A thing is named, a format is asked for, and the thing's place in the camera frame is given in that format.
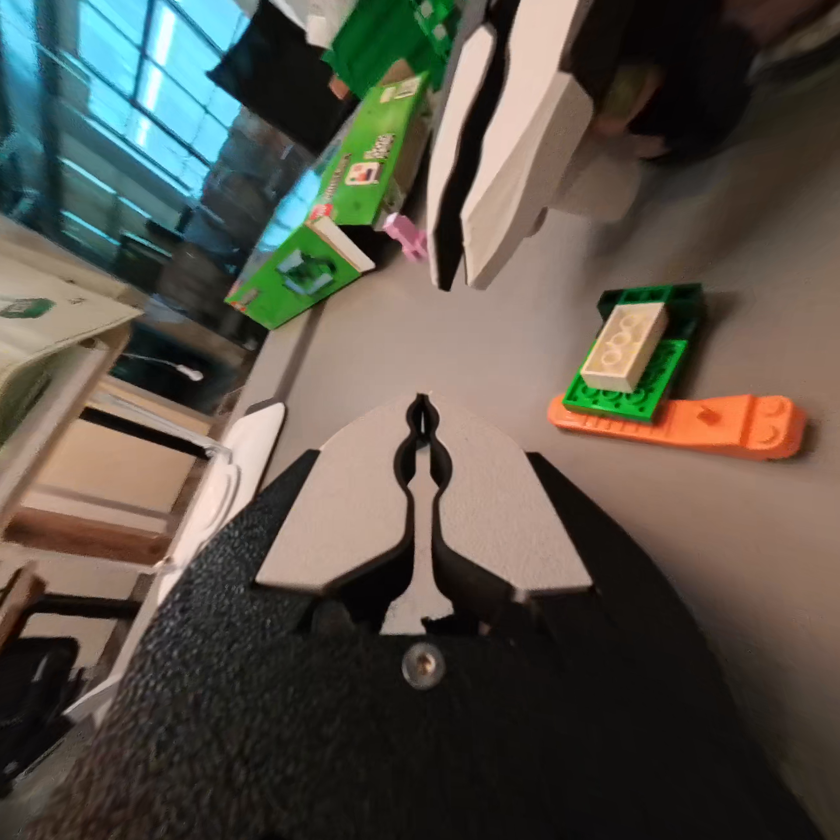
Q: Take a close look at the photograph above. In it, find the green and white lego assembly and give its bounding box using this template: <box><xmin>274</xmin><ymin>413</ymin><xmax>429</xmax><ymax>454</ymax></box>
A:
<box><xmin>563</xmin><ymin>283</ymin><xmax>704</xmax><ymax>424</ymax></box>

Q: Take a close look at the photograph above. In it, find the black bag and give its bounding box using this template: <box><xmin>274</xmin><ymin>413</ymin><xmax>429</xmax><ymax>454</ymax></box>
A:
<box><xmin>206</xmin><ymin>0</ymin><xmax>358</xmax><ymax>135</ymax></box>

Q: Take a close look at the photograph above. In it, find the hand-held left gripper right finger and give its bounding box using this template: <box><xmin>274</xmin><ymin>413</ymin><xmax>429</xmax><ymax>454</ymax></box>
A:
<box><xmin>420</xmin><ymin>392</ymin><xmax>595</xmax><ymax>634</ymax></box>

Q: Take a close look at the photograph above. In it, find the white paper bag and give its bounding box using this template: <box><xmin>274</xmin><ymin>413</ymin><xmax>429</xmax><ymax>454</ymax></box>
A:
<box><xmin>0</xmin><ymin>252</ymin><xmax>142</xmax><ymax>447</ymax></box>

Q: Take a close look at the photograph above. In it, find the pink lego piece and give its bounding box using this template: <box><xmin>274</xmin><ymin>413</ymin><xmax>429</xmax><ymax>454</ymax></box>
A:
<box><xmin>382</xmin><ymin>211</ymin><xmax>429</xmax><ymax>262</ymax></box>

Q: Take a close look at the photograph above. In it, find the black chair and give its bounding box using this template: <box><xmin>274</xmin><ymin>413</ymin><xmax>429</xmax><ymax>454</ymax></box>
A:
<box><xmin>0</xmin><ymin>564</ymin><xmax>142</xmax><ymax>788</ymax></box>

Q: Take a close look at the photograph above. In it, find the green lego set box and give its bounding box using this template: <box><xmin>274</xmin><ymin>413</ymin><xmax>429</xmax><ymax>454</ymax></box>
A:
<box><xmin>224</xmin><ymin>69</ymin><xmax>434</xmax><ymax>330</ymax></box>

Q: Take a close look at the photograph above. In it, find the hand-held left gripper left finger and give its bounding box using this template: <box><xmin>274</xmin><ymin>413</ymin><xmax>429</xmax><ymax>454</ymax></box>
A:
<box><xmin>255</xmin><ymin>392</ymin><xmax>424</xmax><ymax>634</ymax></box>

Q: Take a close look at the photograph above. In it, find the white cable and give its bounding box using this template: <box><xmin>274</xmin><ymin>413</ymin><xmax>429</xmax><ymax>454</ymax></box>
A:
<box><xmin>123</xmin><ymin>353</ymin><xmax>206</xmax><ymax>383</ymax></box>

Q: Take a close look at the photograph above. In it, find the green cardboard box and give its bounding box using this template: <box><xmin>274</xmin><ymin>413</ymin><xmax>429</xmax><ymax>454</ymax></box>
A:
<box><xmin>322</xmin><ymin>0</ymin><xmax>460</xmax><ymax>99</ymax></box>

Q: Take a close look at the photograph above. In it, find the large paned window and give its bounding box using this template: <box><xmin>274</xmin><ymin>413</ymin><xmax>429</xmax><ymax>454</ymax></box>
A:
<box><xmin>0</xmin><ymin>0</ymin><xmax>260</xmax><ymax>224</ymax></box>

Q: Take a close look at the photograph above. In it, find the orange lego brick separator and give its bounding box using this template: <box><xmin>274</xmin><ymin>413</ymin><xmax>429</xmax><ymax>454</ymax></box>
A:
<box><xmin>548</xmin><ymin>392</ymin><xmax>808</xmax><ymax>460</ymax></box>

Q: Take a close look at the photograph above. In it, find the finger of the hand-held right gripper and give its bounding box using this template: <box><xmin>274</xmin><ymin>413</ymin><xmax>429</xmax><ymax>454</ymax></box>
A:
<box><xmin>461</xmin><ymin>0</ymin><xmax>595</xmax><ymax>291</ymax></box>
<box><xmin>425</xmin><ymin>21</ymin><xmax>503</xmax><ymax>293</ymax></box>

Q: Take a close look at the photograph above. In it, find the person's right hand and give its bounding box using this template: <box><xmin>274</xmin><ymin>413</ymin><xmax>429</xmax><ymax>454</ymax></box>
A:
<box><xmin>594</xmin><ymin>62</ymin><xmax>677</xmax><ymax>161</ymax></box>

